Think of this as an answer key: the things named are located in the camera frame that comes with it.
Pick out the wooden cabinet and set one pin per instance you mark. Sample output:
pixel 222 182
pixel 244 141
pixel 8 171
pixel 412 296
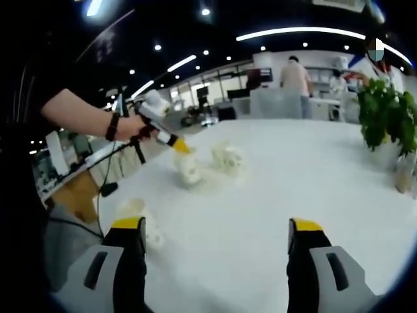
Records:
pixel 75 195

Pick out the small beige bottle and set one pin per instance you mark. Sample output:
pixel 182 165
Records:
pixel 404 176

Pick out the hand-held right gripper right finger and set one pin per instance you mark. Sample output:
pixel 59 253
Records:
pixel 303 280

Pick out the green potted plant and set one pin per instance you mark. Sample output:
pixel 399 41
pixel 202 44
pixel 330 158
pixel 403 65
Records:
pixel 384 114

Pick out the dark monitor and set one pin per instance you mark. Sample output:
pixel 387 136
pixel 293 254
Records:
pixel 265 74

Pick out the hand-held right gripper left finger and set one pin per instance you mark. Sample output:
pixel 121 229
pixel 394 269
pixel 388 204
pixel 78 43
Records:
pixel 127 280

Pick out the curved ceiling light strip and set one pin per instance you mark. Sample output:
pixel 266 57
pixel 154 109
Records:
pixel 299 32

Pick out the black wristband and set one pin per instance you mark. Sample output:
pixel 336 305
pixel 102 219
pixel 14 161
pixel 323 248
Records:
pixel 113 127

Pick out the white table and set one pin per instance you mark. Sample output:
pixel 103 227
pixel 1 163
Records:
pixel 277 179

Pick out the person's left hand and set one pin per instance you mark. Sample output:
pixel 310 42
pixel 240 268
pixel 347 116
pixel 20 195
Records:
pixel 132 128

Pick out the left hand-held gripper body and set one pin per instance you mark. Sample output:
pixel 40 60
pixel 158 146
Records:
pixel 154 104

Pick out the grey office chair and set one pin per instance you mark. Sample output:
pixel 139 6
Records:
pixel 71 254

